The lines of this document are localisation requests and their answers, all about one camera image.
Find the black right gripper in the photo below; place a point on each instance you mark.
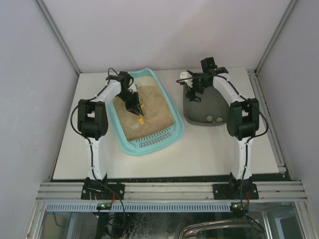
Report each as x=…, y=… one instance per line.
x=195, y=91

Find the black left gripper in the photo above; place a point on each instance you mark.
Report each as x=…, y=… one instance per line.
x=133, y=105

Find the dark grey plastic tub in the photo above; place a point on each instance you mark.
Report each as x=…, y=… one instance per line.
x=212, y=104

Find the light blue litter box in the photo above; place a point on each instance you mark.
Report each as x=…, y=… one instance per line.
x=158, y=140

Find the orange litter scoop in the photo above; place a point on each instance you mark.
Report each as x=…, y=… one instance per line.
x=141, y=115

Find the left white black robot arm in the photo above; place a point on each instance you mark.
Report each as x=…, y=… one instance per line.
x=92, y=120

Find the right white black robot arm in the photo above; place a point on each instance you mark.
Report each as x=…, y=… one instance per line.
x=243, y=115

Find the beige cat litter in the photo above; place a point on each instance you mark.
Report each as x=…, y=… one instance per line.
x=157, y=114

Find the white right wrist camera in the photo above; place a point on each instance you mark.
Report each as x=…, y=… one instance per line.
x=185, y=78

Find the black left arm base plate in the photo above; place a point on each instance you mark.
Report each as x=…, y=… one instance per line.
x=102, y=190

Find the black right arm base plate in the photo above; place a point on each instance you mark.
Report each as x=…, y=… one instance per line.
x=225, y=192

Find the light blue cable duct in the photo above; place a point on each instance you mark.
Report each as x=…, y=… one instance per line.
x=176, y=207

